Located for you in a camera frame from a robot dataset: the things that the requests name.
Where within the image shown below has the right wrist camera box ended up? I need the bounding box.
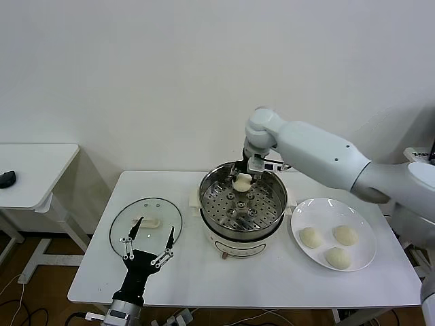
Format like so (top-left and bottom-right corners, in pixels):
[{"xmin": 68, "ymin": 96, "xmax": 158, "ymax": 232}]
[{"xmin": 247, "ymin": 155, "xmax": 290, "ymax": 174}]

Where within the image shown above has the thin white floor cable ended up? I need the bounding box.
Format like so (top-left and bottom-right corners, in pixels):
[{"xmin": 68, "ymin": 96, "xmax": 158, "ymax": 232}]
[{"xmin": 0, "ymin": 273, "xmax": 28, "ymax": 326}]

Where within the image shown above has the white steamed baozi bun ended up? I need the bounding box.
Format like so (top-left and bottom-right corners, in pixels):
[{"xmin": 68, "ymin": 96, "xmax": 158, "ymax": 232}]
[
  {"xmin": 232, "ymin": 173, "xmax": 253, "ymax": 192},
  {"xmin": 324, "ymin": 247, "xmax": 352, "ymax": 271},
  {"xmin": 298, "ymin": 227, "xmax": 323, "ymax": 249},
  {"xmin": 332, "ymin": 225, "xmax": 360, "ymax": 246}
]

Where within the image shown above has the thin black floor cable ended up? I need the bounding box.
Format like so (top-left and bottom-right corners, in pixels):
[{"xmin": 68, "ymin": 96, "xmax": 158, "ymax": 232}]
[{"xmin": 23, "ymin": 307, "xmax": 49, "ymax": 326}]

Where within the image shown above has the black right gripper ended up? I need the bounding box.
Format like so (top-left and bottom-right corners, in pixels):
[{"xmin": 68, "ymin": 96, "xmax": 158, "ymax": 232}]
[{"xmin": 228, "ymin": 146, "xmax": 263, "ymax": 183}]

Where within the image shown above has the white side table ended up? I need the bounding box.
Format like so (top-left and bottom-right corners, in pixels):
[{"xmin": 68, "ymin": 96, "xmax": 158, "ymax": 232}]
[{"xmin": 0, "ymin": 143, "xmax": 92, "ymax": 285}]

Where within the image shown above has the perforated steel steamer basket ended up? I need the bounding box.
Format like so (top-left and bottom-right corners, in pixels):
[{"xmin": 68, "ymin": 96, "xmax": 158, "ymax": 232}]
[{"xmin": 198, "ymin": 161, "xmax": 289, "ymax": 240}]

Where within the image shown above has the white table with label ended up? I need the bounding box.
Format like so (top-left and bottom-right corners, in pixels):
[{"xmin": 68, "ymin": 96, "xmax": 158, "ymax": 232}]
[{"xmin": 402, "ymin": 146, "xmax": 435, "ymax": 164}]

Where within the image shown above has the round white plate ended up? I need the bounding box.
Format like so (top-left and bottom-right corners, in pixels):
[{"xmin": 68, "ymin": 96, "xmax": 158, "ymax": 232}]
[{"xmin": 290, "ymin": 197, "xmax": 378, "ymax": 272}]

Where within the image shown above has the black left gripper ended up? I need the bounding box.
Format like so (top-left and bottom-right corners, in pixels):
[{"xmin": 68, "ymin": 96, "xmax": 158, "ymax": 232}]
[{"xmin": 113, "ymin": 217, "xmax": 176, "ymax": 306}]

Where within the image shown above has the white electric cooker pot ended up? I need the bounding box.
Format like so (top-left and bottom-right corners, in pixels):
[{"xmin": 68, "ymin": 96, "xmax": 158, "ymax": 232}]
[{"xmin": 188, "ymin": 188, "xmax": 296, "ymax": 261}]

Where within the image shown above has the round glass pot lid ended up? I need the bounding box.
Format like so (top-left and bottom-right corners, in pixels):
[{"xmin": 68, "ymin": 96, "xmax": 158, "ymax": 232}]
[{"xmin": 109, "ymin": 197, "xmax": 184, "ymax": 261}]

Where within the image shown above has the white power strip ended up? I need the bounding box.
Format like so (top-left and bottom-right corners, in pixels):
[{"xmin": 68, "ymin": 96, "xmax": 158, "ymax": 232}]
[{"xmin": 149, "ymin": 305, "xmax": 195, "ymax": 326}]

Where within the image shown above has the black computer mouse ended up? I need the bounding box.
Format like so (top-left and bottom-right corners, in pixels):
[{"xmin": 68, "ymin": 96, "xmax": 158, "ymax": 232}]
[{"xmin": 0, "ymin": 170, "xmax": 18, "ymax": 189}]

